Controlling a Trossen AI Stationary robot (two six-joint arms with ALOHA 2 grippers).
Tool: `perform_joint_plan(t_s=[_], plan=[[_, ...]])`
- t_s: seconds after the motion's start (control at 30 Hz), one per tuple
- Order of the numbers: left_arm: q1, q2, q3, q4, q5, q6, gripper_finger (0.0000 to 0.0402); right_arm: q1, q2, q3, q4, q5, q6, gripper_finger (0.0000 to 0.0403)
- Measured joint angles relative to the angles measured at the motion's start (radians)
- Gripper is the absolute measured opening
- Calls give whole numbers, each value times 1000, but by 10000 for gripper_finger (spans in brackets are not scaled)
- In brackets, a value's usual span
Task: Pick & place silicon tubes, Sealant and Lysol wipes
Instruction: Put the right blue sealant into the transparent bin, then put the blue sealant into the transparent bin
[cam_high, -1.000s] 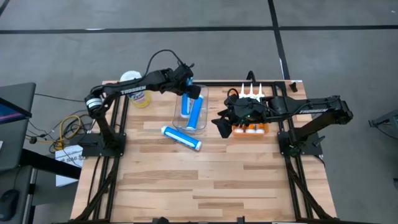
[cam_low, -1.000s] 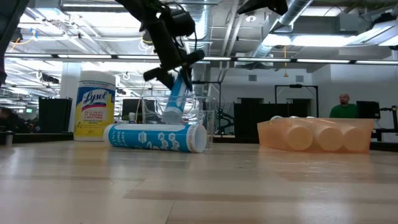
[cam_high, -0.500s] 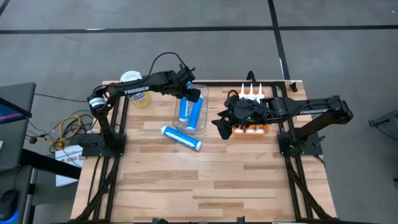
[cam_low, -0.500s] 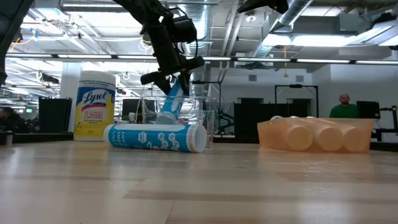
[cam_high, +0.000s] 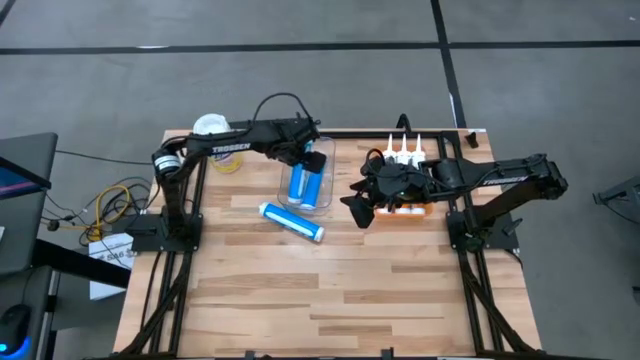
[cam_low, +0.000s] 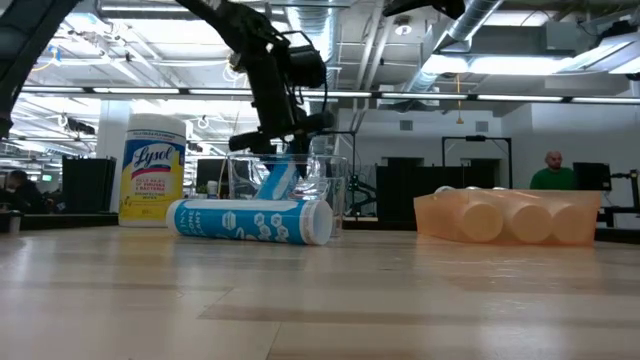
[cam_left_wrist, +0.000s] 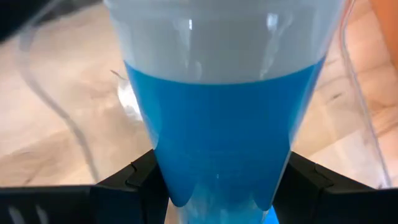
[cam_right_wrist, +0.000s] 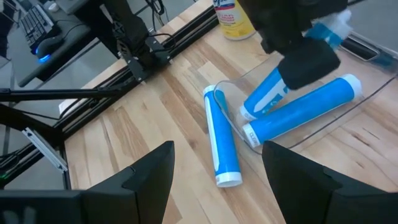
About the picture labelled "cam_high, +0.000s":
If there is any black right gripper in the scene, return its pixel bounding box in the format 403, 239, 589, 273
339, 149, 435, 230

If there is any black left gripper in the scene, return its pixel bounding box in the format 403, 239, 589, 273
272, 118, 328, 175

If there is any blue silicone tube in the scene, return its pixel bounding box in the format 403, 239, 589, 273
258, 201, 326, 244
287, 160, 307, 205
301, 141, 325, 210

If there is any orange plastic tray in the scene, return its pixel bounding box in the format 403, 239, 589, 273
373, 202, 434, 222

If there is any orange sealant tube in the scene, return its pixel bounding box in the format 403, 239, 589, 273
410, 133, 428, 216
396, 133, 412, 215
382, 133, 399, 215

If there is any Lysol wipes canister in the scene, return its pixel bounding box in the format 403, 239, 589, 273
192, 113, 245, 175

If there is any clear plastic tray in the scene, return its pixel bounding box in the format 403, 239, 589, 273
276, 135, 337, 216

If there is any black power strip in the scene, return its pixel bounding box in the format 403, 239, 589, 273
228, 117, 309, 132

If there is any white paper sheet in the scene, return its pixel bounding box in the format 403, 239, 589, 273
88, 232, 135, 301

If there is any black angled beam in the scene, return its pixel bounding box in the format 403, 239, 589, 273
32, 238, 132, 290

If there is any grey side desk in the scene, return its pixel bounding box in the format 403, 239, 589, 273
0, 132, 59, 277

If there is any laptop screen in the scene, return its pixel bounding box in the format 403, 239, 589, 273
0, 155, 52, 201

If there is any black computer mouse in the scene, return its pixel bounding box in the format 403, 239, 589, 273
0, 303, 32, 357

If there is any black aluminium table frame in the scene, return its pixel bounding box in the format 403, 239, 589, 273
119, 127, 539, 360

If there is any yellow cable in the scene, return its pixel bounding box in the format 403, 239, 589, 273
82, 184, 132, 241

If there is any black cable bundle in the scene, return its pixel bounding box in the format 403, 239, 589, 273
42, 175, 154, 247

